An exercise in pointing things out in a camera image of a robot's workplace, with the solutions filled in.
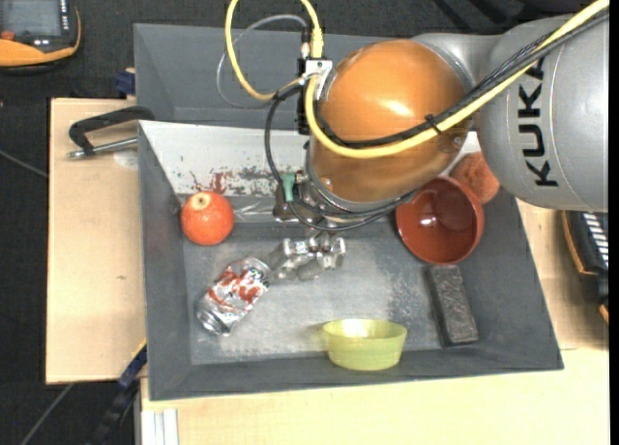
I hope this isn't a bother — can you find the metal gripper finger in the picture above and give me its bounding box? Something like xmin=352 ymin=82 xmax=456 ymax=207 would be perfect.
xmin=267 ymin=238 xmax=311 ymax=281
xmin=297 ymin=236 xmax=347 ymax=282

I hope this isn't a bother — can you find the grey metal bin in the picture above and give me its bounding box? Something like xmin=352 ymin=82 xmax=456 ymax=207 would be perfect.
xmin=133 ymin=21 xmax=565 ymax=401

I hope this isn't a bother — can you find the crushed silver and red can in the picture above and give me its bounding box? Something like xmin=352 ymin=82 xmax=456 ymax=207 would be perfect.
xmin=194 ymin=255 xmax=273 ymax=338

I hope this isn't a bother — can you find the orange fruit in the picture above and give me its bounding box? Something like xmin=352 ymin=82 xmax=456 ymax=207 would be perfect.
xmin=180 ymin=190 xmax=236 ymax=247

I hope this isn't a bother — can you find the yellow-green plastic bowl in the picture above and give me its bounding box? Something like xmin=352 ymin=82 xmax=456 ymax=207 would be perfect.
xmin=321 ymin=318 xmax=409 ymax=371

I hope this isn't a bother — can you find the red-brown bowl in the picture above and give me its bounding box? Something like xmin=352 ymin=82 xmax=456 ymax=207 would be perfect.
xmin=395 ymin=175 xmax=486 ymax=266

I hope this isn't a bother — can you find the dark green flat block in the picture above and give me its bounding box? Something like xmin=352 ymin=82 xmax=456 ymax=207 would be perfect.
xmin=424 ymin=263 xmax=481 ymax=349

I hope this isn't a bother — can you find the orange sponge ball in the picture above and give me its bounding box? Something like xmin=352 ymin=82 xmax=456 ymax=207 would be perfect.
xmin=449 ymin=151 xmax=501 ymax=206

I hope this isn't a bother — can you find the black cylinder on white bracket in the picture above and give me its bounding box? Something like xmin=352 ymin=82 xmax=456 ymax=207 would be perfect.
xmin=295 ymin=58 xmax=335 ymax=137

